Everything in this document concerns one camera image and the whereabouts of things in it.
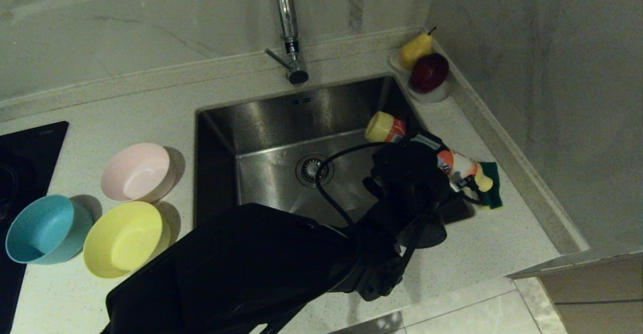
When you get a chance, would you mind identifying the orange label detergent bottle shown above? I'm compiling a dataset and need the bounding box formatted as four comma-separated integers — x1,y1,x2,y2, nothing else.
365,112,494,194

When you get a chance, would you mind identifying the green and yellow sponge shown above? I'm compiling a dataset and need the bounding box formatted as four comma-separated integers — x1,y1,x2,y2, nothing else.
477,162,503,209

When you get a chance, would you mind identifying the metal sink drain strainer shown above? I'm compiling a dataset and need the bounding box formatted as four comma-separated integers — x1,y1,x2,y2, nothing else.
295,154,335,188

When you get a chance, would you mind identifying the stainless steel sink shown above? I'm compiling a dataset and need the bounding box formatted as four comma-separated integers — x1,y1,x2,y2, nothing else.
194,75,475,229

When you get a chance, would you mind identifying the white fruit tray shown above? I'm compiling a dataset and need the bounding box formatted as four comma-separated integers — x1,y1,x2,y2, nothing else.
388,49,452,103

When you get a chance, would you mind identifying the dark red apple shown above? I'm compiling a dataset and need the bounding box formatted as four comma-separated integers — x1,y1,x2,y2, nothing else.
410,53,450,93

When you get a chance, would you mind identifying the yellow pear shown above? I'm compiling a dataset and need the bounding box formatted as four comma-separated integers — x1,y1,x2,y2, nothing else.
399,27,437,70

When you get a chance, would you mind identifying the light wooden cabinet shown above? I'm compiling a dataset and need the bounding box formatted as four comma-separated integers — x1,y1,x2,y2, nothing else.
538,256,643,334

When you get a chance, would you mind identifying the chrome faucet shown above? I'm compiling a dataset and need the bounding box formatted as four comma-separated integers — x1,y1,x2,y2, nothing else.
264,0,310,84

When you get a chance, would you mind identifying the pink plastic bowl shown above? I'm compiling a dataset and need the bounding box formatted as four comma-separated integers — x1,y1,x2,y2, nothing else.
100,143,177,203

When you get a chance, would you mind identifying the yellow plastic bowl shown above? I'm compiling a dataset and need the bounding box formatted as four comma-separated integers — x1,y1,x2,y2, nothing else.
83,201,171,279

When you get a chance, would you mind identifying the blue plastic bowl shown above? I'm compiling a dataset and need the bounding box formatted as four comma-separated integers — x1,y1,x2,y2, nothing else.
5,195,94,265

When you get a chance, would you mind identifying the black induction cooktop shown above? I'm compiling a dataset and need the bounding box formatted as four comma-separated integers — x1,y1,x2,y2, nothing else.
0,121,69,334

